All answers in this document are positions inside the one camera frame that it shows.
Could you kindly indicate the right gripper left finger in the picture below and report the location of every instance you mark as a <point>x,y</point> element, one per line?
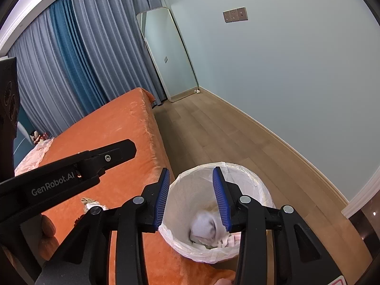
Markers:
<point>83,257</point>

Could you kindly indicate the grey sock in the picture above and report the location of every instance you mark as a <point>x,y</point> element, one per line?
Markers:
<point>207,229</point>

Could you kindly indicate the white trash bag bin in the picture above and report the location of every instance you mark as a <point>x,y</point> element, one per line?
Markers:
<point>191,192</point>

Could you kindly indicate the left hand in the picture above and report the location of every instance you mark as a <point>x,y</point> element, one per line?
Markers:
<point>48,243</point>

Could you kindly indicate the pink plastic wrapper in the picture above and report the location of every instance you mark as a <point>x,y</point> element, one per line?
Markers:
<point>233,239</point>

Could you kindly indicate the pink lace bedding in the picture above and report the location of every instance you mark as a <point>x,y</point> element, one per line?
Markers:
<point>33,159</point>

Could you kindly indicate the blue grey curtain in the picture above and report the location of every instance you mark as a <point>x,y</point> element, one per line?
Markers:
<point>79,55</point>

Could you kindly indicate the standing floor mirror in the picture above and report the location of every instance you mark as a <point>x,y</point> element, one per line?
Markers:
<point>168,53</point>

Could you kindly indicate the white door frame moulding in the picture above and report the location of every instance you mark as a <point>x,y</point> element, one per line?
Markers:
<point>363,196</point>

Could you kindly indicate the wall switch panel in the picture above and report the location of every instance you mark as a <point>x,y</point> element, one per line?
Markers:
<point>238,14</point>

